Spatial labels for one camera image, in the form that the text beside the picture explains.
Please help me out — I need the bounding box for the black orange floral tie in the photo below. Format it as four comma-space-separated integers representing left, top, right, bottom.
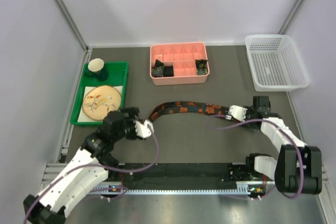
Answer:
149, 101, 233, 122

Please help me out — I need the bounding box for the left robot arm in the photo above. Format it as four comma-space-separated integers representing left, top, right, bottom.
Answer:
23, 107, 140, 223

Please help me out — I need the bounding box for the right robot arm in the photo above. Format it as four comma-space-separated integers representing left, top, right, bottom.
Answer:
245, 96, 322, 198

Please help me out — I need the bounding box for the rolled dark floral tie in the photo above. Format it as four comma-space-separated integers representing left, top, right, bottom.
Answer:
151, 59, 165, 78

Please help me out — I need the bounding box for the pink divided organizer box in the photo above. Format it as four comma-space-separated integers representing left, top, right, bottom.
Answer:
149, 42, 210, 86

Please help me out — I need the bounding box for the rolled navy yellow floral tie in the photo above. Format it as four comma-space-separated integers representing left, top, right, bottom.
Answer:
195, 59, 208, 76

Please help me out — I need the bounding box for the round painted wooden plate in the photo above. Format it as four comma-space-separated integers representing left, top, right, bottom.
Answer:
82, 85, 122, 122

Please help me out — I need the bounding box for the green plastic tray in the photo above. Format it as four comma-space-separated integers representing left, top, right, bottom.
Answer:
70, 61, 129, 126

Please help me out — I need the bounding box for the white perforated plastic basket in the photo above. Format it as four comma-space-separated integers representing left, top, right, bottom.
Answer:
245, 34, 310, 92

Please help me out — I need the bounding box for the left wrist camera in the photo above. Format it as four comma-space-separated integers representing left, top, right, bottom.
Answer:
135, 120, 154, 139

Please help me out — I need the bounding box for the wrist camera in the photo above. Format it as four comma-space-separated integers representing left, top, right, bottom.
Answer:
228, 105, 248, 122
135, 120, 154, 139

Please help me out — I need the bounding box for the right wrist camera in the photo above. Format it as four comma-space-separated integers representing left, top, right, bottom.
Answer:
228, 105, 248, 122

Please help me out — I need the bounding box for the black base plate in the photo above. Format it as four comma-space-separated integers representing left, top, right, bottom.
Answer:
103, 163, 272, 190

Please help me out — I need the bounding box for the grey slotted cable duct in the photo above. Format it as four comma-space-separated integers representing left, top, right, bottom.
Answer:
52, 184, 263, 196

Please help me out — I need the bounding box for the aluminium frame rail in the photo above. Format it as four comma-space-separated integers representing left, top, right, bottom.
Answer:
54, 0, 89, 51

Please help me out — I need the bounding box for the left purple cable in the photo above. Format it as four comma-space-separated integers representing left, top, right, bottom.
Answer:
23, 125, 160, 224

